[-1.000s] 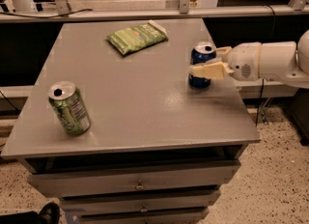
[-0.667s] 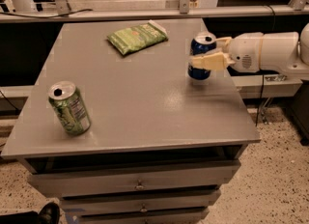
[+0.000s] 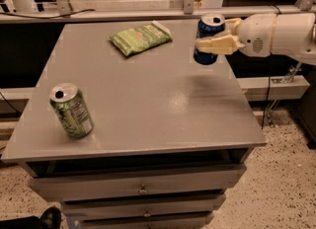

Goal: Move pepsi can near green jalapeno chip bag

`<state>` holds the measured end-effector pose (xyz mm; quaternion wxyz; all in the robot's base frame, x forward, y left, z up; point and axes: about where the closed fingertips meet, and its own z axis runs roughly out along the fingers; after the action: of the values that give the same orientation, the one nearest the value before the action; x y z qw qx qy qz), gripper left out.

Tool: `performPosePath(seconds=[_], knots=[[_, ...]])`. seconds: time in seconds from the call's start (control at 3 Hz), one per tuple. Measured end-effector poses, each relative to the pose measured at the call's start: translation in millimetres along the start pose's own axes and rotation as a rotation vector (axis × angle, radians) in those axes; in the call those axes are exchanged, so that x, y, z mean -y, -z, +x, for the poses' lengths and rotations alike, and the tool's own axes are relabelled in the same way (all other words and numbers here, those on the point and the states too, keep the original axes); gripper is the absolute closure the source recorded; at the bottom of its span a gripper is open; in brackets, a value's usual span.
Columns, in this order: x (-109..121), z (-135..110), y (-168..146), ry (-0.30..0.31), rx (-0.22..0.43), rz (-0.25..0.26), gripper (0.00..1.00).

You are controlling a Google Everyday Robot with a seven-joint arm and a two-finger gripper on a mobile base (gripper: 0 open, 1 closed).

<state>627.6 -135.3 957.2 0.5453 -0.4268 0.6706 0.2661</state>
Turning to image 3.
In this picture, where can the top grey drawer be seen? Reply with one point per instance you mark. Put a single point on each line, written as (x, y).
(138, 183)

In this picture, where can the black shoe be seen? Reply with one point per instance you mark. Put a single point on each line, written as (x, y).
(50, 219)

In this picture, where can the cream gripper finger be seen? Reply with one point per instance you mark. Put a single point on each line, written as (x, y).
(232, 26)
(225, 45)

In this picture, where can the grey drawer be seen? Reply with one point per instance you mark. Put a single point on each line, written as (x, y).
(171, 221)
(146, 206)
(138, 183)

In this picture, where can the grey drawer cabinet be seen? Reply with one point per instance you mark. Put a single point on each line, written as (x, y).
(153, 111)

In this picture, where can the blue pepsi can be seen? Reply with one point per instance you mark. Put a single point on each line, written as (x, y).
(208, 26)

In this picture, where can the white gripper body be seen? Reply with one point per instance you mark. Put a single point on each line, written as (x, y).
(256, 36)

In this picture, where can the middle grey drawer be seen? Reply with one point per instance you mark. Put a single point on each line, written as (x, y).
(146, 206)

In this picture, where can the grey metal rail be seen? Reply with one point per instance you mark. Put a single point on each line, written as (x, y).
(89, 16)

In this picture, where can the green soda can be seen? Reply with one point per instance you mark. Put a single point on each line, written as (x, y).
(69, 105)

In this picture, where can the green jalapeno chip bag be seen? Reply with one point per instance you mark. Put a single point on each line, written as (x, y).
(135, 40)

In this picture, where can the bottom grey drawer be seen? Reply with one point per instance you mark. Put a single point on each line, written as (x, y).
(171, 221)

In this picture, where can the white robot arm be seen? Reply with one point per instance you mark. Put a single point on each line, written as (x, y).
(293, 36)

